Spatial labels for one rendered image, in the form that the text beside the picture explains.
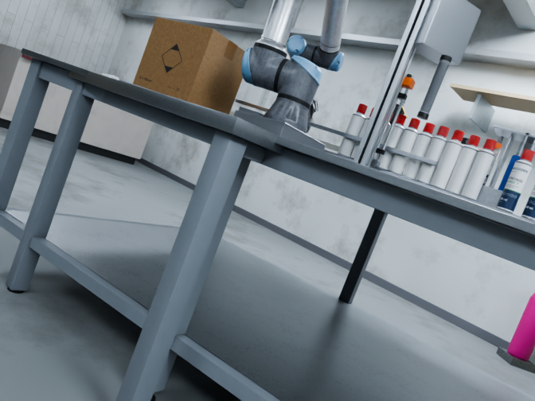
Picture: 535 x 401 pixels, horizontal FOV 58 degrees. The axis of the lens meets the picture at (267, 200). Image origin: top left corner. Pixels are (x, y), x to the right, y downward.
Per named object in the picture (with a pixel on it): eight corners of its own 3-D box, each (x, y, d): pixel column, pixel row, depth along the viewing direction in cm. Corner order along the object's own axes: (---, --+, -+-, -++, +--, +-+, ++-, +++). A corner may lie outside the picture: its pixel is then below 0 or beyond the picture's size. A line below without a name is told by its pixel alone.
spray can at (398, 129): (387, 172, 174) (408, 118, 173) (388, 171, 169) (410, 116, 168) (372, 167, 175) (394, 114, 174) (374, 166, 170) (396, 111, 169)
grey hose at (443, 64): (428, 121, 158) (453, 60, 157) (426, 118, 155) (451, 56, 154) (418, 118, 160) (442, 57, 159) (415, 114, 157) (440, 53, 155)
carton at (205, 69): (227, 121, 187) (251, 55, 185) (186, 103, 167) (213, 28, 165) (174, 103, 203) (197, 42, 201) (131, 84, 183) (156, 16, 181)
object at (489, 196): (509, 216, 165) (539, 145, 163) (506, 212, 153) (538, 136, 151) (467, 201, 172) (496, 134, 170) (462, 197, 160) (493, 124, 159)
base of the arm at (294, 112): (312, 139, 161) (323, 112, 161) (288, 126, 149) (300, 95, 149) (279, 130, 170) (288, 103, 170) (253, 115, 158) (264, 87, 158)
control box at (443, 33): (459, 65, 159) (482, 9, 158) (422, 43, 152) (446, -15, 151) (439, 66, 168) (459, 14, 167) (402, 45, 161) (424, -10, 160)
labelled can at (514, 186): (513, 215, 152) (538, 154, 151) (512, 213, 148) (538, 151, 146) (496, 209, 155) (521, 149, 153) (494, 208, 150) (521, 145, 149)
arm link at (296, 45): (317, 38, 180) (319, 52, 191) (290, 30, 183) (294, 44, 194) (309, 57, 180) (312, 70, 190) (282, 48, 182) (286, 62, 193)
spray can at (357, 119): (352, 160, 180) (372, 108, 179) (345, 156, 176) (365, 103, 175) (341, 157, 184) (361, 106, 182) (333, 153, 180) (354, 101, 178)
